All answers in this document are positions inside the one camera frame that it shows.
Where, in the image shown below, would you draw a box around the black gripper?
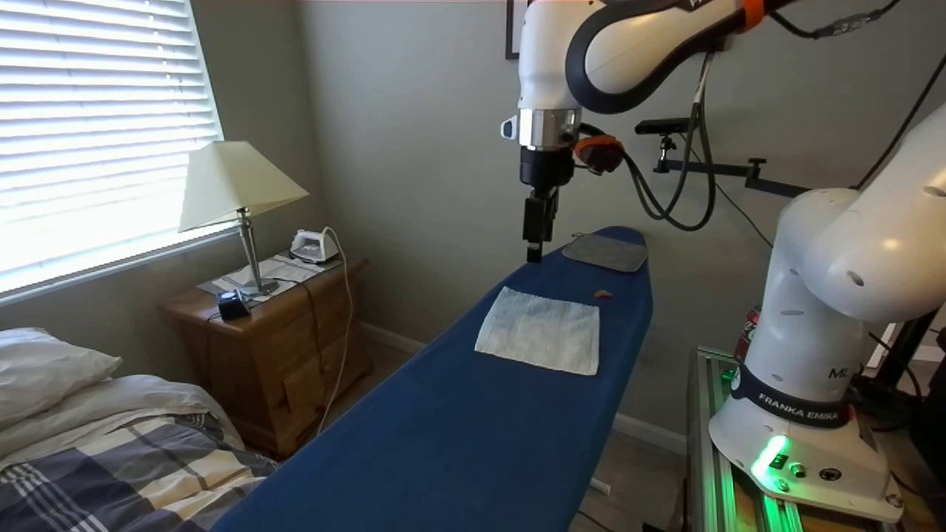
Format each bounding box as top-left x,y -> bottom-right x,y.
516,144 -> 575,265

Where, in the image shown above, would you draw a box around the white towel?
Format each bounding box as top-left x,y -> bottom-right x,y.
469,284 -> 605,377

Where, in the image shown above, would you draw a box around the grey quilted iron rest pad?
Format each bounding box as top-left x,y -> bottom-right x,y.
558,229 -> 649,274

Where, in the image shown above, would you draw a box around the blue ironing board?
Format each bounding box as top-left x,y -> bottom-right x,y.
209,223 -> 657,532

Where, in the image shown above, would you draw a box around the small white device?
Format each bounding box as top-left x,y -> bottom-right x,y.
290,226 -> 342,269

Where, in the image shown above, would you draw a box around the pale paper sheet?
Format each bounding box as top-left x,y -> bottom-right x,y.
200,251 -> 321,305

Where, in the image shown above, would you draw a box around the wooden nightstand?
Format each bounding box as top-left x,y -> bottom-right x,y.
162,257 -> 373,461

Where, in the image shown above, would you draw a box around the table lamp with cream shade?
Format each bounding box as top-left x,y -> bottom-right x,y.
176,138 -> 311,299

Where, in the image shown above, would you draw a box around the black alarm clock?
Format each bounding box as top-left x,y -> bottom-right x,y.
215,290 -> 253,324

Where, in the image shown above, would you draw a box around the white bed sheet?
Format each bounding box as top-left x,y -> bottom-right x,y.
0,373 -> 246,476

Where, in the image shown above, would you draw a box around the white window blinds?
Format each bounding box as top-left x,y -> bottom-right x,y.
0,0 -> 228,299

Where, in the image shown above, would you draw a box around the white pillow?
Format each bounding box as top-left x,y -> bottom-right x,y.
0,324 -> 123,430

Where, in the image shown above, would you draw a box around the wrist camera with orange mount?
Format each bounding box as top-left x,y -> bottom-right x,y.
574,132 -> 627,178

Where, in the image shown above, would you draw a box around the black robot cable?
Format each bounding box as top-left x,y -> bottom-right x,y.
580,53 -> 720,235

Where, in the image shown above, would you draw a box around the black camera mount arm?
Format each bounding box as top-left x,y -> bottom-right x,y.
633,116 -> 810,201

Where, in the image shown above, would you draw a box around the white power cord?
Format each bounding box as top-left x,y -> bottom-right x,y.
314,226 -> 361,436

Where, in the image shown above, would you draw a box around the dark picture frame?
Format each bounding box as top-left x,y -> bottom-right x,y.
503,0 -> 525,62

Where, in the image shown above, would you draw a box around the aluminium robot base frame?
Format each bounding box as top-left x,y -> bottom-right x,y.
686,342 -> 946,532

